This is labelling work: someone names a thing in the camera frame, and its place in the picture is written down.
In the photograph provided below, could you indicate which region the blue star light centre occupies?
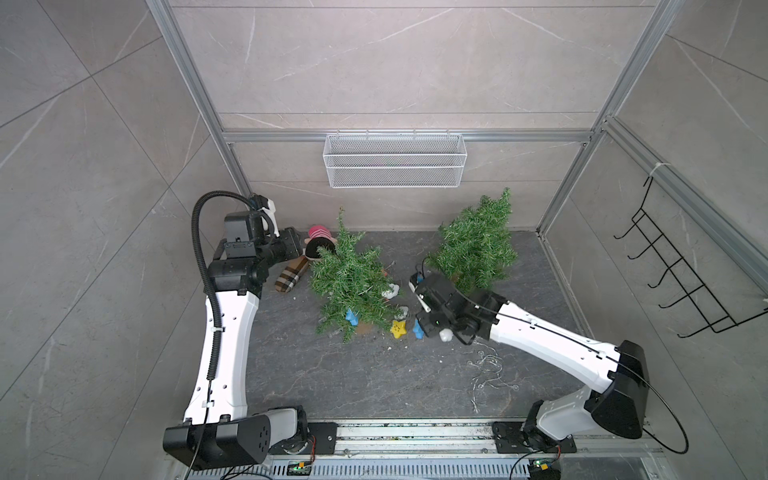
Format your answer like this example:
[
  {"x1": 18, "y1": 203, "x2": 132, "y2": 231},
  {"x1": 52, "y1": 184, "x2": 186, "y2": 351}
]
[{"x1": 412, "y1": 321, "x2": 425, "y2": 339}]

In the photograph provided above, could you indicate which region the blue star light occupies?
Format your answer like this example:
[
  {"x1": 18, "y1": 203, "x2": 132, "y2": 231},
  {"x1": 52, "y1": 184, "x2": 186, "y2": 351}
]
[
  {"x1": 412, "y1": 321, "x2": 425, "y2": 339},
  {"x1": 345, "y1": 309, "x2": 359, "y2": 327}
]

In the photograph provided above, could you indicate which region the white star light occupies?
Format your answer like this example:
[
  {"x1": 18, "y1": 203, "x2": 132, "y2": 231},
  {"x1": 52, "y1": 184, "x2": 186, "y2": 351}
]
[{"x1": 395, "y1": 306, "x2": 409, "y2": 321}]

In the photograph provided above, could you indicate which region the yellow star light with face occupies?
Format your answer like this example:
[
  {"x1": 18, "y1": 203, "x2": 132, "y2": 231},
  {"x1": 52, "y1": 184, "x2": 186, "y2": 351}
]
[{"x1": 390, "y1": 320, "x2": 408, "y2": 339}]

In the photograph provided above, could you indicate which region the green christmas tree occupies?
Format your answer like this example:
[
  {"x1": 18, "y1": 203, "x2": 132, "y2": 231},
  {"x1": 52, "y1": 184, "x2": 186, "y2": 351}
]
[
  {"x1": 310, "y1": 210, "x2": 398, "y2": 343},
  {"x1": 426, "y1": 189, "x2": 517, "y2": 295}
]

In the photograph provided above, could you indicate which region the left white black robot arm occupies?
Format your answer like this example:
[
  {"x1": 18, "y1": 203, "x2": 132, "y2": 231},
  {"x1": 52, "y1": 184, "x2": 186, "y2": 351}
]
[{"x1": 163, "y1": 206, "x2": 309, "y2": 471}]

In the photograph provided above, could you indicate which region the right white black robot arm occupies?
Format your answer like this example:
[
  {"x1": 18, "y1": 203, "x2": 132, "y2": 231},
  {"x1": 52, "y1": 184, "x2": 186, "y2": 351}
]
[{"x1": 409, "y1": 273, "x2": 649, "y2": 451}]

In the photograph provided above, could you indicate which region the loose thin wire pile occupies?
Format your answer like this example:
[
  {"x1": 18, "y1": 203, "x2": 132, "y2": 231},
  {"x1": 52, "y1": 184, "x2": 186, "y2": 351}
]
[{"x1": 467, "y1": 347, "x2": 523, "y2": 415}]

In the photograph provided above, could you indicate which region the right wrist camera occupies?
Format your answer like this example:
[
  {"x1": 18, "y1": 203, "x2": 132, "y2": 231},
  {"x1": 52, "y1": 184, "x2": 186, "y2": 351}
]
[{"x1": 408, "y1": 272, "x2": 431, "y2": 313}]

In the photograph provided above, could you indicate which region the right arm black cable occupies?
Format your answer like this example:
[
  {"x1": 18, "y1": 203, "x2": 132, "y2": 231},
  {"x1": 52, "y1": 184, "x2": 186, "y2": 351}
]
[{"x1": 419, "y1": 256, "x2": 690, "y2": 455}]

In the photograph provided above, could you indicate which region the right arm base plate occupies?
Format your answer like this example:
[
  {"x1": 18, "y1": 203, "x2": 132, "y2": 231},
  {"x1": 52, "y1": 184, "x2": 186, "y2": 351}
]
[{"x1": 491, "y1": 421, "x2": 577, "y2": 454}]

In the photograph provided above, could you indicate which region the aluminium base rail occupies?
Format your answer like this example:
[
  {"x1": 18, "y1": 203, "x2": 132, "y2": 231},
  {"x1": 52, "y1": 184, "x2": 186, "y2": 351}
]
[{"x1": 172, "y1": 419, "x2": 676, "y2": 479}]

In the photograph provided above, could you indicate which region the white wire mesh basket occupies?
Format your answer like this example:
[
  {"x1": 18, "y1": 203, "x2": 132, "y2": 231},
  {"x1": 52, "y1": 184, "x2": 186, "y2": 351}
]
[{"x1": 323, "y1": 134, "x2": 468, "y2": 189}]

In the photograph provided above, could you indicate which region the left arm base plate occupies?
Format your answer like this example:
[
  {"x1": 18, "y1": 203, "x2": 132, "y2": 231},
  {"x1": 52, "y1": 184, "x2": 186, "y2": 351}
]
[{"x1": 269, "y1": 422, "x2": 339, "y2": 456}]

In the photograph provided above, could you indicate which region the black wire hook rack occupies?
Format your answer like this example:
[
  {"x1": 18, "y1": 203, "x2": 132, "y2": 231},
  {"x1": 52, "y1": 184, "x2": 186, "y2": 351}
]
[{"x1": 613, "y1": 175, "x2": 767, "y2": 339}]

